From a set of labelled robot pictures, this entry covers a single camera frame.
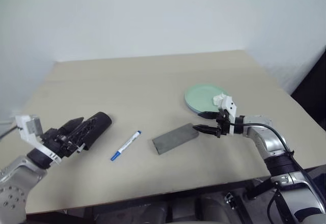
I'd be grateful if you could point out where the black pen cup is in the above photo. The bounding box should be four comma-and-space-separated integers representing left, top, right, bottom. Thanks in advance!
73, 111, 114, 151

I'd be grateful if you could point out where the black strap with buckle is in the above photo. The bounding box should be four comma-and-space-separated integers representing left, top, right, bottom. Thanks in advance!
224, 192, 244, 224

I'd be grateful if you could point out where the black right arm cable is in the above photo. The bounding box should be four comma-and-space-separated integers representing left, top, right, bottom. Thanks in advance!
240, 123, 319, 224

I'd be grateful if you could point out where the light blue plate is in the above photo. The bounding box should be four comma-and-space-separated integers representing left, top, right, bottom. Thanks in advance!
187, 105, 221, 116

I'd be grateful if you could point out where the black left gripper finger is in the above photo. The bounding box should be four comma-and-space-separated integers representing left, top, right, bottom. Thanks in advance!
59, 117, 85, 134
72, 119, 99, 145

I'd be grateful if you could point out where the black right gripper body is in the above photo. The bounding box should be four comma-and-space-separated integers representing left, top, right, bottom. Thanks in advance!
215, 108, 230, 138

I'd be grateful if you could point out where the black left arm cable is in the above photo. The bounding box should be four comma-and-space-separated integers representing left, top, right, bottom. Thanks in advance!
0, 124, 22, 140

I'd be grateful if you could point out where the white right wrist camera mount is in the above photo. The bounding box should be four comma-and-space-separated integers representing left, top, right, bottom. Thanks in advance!
218, 95, 238, 136

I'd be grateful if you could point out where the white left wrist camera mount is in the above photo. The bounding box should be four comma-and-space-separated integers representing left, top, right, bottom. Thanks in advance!
14, 114, 62, 165

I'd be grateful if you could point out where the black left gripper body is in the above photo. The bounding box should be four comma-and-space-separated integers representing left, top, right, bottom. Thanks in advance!
41, 126, 87, 159

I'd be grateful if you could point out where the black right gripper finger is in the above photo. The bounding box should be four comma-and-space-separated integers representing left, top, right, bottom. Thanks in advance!
197, 111, 220, 121
192, 124, 220, 136

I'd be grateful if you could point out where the light green plate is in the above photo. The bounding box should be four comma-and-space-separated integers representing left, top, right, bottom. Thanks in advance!
184, 83, 228, 114

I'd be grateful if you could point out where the white tissue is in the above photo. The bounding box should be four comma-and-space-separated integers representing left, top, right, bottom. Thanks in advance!
212, 93, 227, 107

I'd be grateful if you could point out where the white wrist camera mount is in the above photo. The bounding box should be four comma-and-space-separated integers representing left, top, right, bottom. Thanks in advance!
14, 114, 62, 165
218, 95, 238, 136

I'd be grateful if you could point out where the black angled bracket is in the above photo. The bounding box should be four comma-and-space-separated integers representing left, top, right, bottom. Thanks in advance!
245, 177, 272, 201

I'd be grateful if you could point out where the white pen with blue cap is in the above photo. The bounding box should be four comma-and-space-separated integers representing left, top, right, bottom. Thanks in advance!
110, 130, 143, 162

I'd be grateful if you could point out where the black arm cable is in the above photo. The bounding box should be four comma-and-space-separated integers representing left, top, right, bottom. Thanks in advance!
0, 124, 22, 140
240, 123, 319, 224

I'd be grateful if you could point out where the grey glasses case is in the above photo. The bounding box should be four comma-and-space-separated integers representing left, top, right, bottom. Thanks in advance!
152, 122, 200, 156

